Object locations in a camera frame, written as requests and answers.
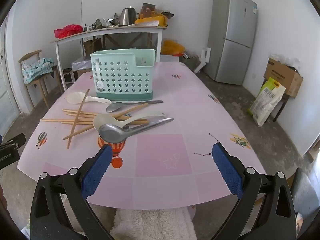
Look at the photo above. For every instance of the white green rice bag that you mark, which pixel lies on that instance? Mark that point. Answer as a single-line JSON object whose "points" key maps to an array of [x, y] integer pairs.
{"points": [[267, 102]]}

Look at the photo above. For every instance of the yellow case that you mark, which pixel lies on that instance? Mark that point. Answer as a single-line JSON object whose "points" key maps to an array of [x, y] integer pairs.
{"points": [[151, 20]]}

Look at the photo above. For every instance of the white-legged wooden desk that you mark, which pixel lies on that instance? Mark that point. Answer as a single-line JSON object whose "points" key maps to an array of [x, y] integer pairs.
{"points": [[100, 31]]}

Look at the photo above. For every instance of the brown paper bag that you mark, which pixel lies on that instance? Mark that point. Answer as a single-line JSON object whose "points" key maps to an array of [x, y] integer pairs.
{"points": [[91, 47]]}

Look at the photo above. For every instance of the light blue patterned blanket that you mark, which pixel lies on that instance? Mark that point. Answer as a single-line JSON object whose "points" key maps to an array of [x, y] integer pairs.
{"points": [[37, 68]]}

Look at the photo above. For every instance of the large metal spoon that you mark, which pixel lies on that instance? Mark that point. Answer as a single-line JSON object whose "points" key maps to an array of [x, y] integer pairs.
{"points": [[112, 133]]}

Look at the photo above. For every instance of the large cardboard box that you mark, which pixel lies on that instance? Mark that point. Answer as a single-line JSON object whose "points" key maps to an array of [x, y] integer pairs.
{"points": [[282, 76]]}

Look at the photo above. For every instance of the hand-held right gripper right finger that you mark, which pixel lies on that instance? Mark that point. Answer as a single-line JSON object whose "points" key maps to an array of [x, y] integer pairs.
{"points": [[227, 170]]}

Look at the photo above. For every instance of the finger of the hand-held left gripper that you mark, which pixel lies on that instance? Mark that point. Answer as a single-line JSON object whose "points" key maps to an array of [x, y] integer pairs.
{"points": [[15, 141]]}

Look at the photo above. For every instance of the white door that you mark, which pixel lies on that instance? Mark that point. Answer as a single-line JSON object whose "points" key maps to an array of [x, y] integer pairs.
{"points": [[6, 92]]}

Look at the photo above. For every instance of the red plastic bag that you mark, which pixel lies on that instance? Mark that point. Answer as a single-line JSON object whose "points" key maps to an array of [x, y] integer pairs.
{"points": [[68, 30]]}

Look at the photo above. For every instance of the pink patterned tablecloth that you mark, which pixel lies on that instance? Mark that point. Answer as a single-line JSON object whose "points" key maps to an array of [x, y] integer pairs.
{"points": [[162, 155]]}

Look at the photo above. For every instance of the grey refrigerator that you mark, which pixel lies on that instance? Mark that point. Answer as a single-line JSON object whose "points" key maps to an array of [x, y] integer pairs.
{"points": [[232, 42]]}

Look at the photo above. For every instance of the orange plastic bag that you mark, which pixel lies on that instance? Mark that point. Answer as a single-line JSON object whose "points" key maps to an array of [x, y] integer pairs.
{"points": [[172, 47]]}

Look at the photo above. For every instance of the small metal spoon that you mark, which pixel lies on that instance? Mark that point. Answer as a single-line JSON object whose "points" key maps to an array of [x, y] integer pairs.
{"points": [[113, 107]]}

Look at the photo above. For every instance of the pile of wooden chopsticks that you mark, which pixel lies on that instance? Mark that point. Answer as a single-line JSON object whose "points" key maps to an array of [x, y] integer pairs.
{"points": [[75, 121]]}

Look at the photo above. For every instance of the white fluffy cushion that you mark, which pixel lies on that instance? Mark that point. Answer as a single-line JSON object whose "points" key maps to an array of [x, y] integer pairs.
{"points": [[150, 223]]}

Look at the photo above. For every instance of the steel electric kettle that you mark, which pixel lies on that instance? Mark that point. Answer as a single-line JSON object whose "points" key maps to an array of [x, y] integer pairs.
{"points": [[127, 16]]}

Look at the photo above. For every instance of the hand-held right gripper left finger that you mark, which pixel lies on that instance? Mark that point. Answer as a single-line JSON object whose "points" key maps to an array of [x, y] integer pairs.
{"points": [[97, 170]]}

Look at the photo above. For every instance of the white plastic device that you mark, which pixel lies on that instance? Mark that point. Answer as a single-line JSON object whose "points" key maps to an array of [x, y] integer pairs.
{"points": [[204, 56]]}

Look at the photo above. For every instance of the dark green bag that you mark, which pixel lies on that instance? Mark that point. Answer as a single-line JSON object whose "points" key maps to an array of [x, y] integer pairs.
{"points": [[191, 62]]}

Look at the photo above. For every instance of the white plastic spoon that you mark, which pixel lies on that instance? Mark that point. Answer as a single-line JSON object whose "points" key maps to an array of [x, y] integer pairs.
{"points": [[75, 97], [103, 122]]}

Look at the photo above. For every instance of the teal star-holed utensil holder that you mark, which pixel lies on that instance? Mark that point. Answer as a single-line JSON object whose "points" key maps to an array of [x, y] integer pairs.
{"points": [[120, 80]]}

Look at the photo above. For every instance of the wooden chair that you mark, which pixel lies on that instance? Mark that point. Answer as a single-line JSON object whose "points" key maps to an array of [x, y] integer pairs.
{"points": [[32, 53]]}

